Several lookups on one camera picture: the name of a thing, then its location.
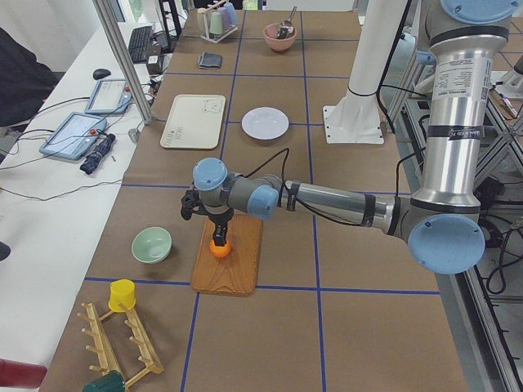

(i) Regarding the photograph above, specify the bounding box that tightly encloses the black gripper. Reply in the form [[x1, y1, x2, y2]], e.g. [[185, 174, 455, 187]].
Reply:
[[210, 213, 231, 247]]

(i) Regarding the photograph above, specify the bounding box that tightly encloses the orange fruit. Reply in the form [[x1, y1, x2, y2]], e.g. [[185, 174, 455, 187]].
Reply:
[[209, 239, 232, 259]]

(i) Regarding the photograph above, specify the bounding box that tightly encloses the white plate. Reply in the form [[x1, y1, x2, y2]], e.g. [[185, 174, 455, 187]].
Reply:
[[241, 107, 289, 140]]

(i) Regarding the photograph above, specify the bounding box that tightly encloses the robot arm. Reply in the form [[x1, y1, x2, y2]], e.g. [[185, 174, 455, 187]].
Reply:
[[181, 1, 519, 274]]

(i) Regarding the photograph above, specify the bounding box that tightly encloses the cream bear tray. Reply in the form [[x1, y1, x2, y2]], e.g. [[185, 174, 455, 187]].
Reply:
[[159, 94, 226, 149]]

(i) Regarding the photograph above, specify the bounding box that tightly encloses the wooden cutting board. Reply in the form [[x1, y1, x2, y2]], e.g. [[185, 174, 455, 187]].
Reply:
[[190, 214, 263, 296]]

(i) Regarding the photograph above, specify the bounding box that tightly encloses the green bowl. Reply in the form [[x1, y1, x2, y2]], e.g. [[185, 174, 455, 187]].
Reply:
[[132, 227, 172, 264]]

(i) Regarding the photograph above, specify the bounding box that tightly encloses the yellow cup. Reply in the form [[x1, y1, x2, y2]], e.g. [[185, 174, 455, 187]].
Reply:
[[108, 278, 136, 313]]

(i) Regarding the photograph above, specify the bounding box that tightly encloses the folded dark umbrella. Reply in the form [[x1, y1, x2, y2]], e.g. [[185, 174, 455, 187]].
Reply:
[[80, 134, 116, 175]]

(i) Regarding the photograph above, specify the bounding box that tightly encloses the wooden cup rack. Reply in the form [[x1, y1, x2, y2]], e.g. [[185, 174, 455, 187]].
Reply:
[[78, 302, 165, 391]]

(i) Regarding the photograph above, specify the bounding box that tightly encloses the far teach pendant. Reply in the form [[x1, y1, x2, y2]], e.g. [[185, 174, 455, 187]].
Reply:
[[84, 78, 132, 115]]

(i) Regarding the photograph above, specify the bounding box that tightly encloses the teach pendant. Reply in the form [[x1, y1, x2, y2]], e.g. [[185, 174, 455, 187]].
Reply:
[[38, 112, 107, 161], [84, 78, 132, 115]]

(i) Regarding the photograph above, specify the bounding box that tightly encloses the grey folded cloth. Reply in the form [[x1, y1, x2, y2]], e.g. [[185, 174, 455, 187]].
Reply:
[[198, 52, 222, 69]]

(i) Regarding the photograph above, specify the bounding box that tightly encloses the near teach pendant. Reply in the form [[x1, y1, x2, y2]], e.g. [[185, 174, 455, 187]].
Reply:
[[38, 112, 107, 161]]

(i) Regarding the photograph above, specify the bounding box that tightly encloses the dark green cup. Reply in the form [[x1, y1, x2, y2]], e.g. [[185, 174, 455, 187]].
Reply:
[[82, 370, 126, 392]]

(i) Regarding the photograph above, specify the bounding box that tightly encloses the small black box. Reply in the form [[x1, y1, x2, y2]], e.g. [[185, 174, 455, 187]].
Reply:
[[146, 55, 164, 75]]

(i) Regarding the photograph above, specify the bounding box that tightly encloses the pink bowl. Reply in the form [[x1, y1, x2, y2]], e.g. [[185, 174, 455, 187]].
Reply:
[[263, 23, 297, 52]]

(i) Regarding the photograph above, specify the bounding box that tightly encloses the black computer mouse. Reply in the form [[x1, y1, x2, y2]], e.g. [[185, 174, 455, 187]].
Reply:
[[92, 69, 111, 80]]

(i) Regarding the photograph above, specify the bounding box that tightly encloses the black keyboard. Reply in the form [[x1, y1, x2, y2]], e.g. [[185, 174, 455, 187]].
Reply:
[[127, 25, 153, 64]]

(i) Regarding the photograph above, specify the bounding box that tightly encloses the purple cup on rack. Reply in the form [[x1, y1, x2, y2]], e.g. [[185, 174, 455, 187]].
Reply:
[[217, 2, 237, 29]]

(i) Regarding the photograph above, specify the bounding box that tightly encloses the green cup on rack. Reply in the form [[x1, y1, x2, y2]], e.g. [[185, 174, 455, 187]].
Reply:
[[209, 11, 223, 35]]

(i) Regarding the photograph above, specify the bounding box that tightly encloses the metal ice scoop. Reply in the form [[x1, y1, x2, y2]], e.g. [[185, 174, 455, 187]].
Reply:
[[275, 6, 297, 39]]

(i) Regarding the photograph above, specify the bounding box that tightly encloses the red bottle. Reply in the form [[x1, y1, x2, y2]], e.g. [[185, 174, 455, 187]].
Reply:
[[1, 359, 47, 390]]

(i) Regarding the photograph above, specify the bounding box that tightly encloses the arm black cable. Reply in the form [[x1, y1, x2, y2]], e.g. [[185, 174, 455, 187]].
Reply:
[[244, 148, 292, 193]]

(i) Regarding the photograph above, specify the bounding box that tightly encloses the aluminium frame post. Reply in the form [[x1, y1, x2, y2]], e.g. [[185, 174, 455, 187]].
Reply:
[[92, 0, 153, 125]]

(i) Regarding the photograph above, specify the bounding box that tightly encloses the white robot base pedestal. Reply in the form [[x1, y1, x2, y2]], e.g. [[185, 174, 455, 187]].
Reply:
[[323, 0, 409, 145]]

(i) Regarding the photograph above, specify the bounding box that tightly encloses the white wire cup rack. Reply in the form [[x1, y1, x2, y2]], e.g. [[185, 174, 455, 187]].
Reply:
[[200, 25, 239, 43]]

